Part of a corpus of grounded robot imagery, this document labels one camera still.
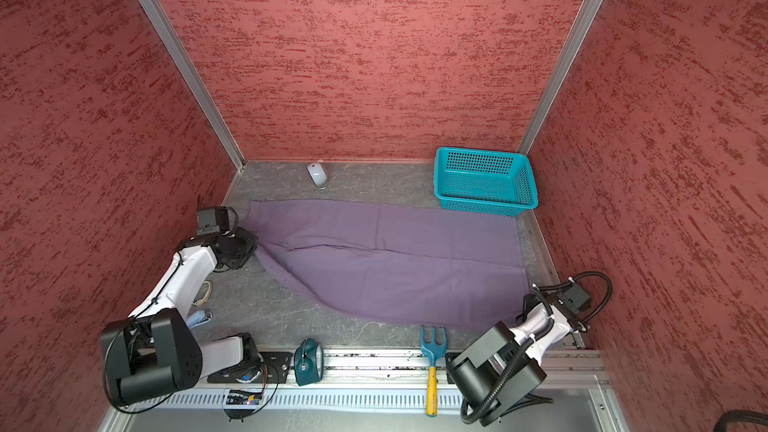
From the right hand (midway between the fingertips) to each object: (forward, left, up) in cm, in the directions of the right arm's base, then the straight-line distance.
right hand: (523, 308), depth 82 cm
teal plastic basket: (+49, 0, 0) cm, 49 cm away
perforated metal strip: (-20, +23, -2) cm, 30 cm away
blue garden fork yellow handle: (-10, +27, 0) cm, 29 cm away
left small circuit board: (-18, +75, -4) cm, 77 cm away
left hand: (+17, +77, +7) cm, 79 cm away
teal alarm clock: (-13, +57, +7) cm, 59 cm away
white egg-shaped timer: (+49, +63, +6) cm, 80 cm away
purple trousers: (+14, +36, +1) cm, 39 cm away
